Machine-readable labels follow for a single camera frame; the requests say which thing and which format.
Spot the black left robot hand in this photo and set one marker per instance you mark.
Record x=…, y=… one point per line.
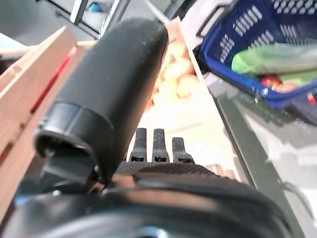
x=111, y=86

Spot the blue plastic shopping basket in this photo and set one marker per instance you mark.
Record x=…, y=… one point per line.
x=210, y=55

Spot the napa cabbage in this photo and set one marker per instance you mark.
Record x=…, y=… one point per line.
x=272, y=57
x=299, y=77

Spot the white desk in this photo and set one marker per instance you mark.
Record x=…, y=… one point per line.
x=76, y=12

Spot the wooden crate white slats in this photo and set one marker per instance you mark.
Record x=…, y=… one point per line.
x=188, y=129

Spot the wooden potato crate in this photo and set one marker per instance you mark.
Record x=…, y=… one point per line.
x=195, y=62

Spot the red apple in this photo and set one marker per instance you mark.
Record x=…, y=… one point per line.
x=268, y=80

